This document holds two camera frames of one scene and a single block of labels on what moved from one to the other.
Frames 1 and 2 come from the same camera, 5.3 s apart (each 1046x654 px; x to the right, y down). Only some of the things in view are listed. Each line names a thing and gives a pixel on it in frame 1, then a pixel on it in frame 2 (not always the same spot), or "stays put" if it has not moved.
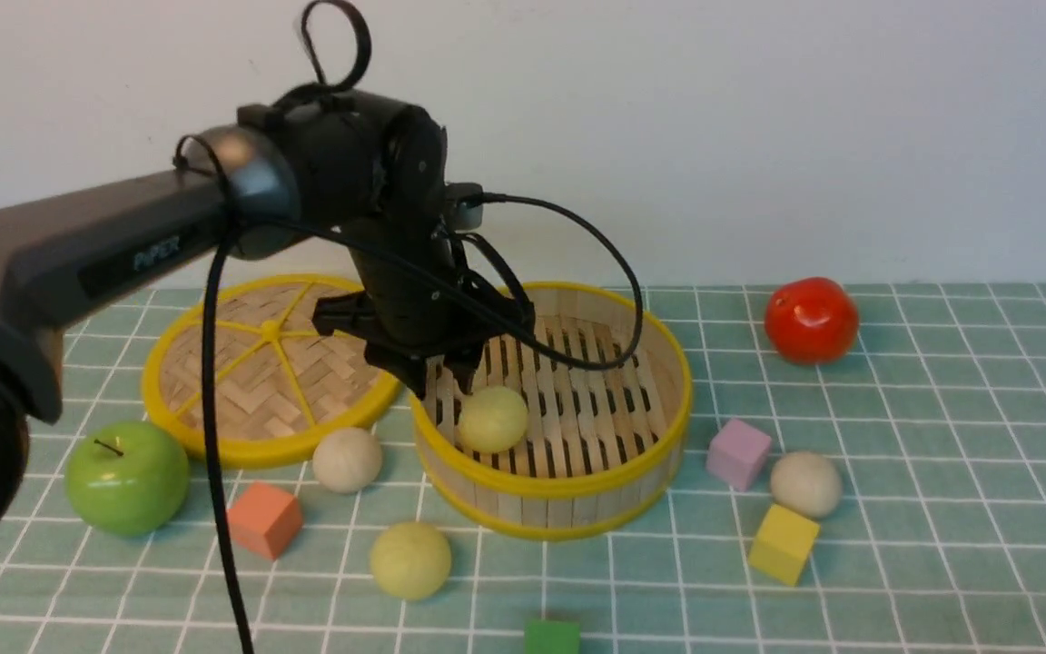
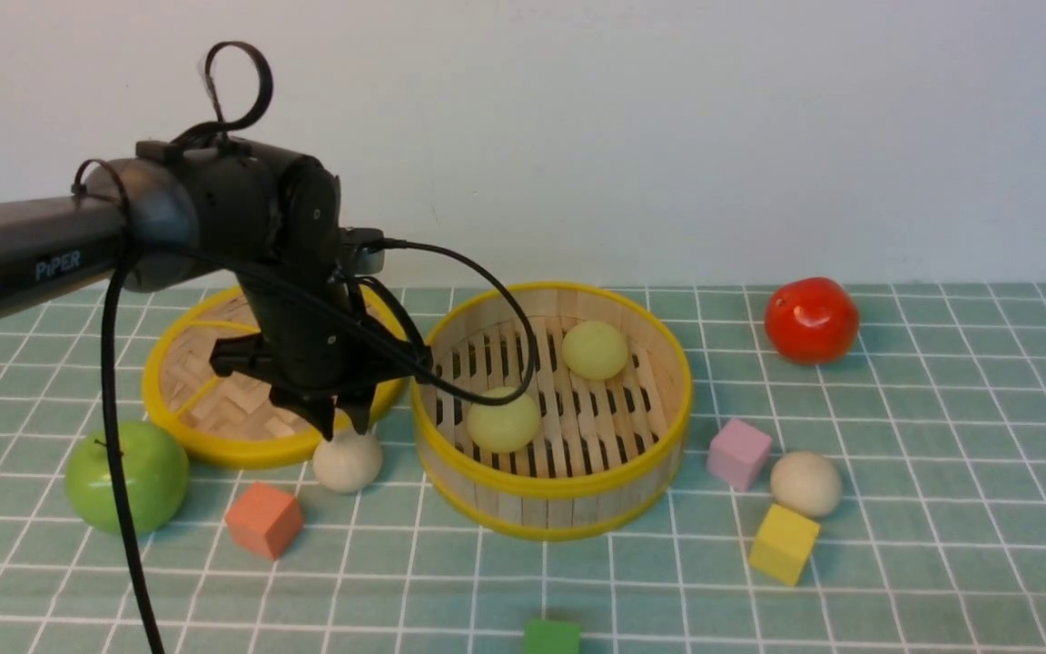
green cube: x=552 y=637 stays put
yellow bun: x=410 y=560 to x=594 y=351
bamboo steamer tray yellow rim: x=599 y=449 stays put
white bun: x=806 y=484 stays put
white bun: x=347 y=460 stays put
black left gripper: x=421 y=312 to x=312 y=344
